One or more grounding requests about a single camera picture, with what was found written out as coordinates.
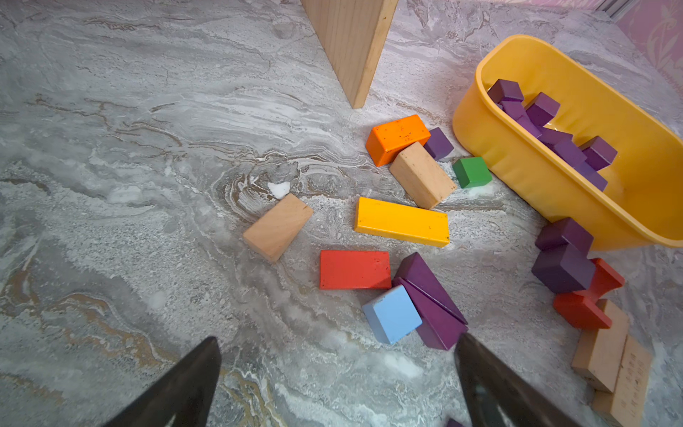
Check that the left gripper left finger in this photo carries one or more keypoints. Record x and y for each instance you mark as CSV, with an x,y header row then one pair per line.
x,y
183,396

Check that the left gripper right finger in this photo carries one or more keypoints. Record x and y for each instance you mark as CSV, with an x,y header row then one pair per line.
x,y
494,393

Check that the yellow plastic storage bin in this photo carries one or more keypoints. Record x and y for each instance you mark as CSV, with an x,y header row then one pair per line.
x,y
642,203

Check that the purple wedge brick pair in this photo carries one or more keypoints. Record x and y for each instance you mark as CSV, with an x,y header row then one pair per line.
x,y
443,323

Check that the natural wood plank brick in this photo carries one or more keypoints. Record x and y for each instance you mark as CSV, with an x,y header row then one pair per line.
x,y
617,367

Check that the red brick pair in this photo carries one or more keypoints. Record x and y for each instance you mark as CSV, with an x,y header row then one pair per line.
x,y
580,308

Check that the light blue brick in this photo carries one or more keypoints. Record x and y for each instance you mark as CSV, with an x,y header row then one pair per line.
x,y
392,315

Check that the purple cube red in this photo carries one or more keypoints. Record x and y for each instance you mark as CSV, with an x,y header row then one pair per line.
x,y
565,232
564,270

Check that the tan wood brick left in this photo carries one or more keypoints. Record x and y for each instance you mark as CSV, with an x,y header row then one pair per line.
x,y
273,233

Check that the red flat brick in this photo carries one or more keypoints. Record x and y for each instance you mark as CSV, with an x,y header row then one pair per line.
x,y
342,269

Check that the yellow long brick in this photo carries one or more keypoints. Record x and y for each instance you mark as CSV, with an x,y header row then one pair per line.
x,y
407,223

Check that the green brick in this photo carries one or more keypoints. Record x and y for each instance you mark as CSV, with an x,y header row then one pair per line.
x,y
472,172

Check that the tan wood brick upright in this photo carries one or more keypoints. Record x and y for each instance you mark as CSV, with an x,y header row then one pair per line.
x,y
424,180

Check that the wooden two-tier shelf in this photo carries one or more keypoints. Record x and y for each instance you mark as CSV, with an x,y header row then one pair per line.
x,y
353,35

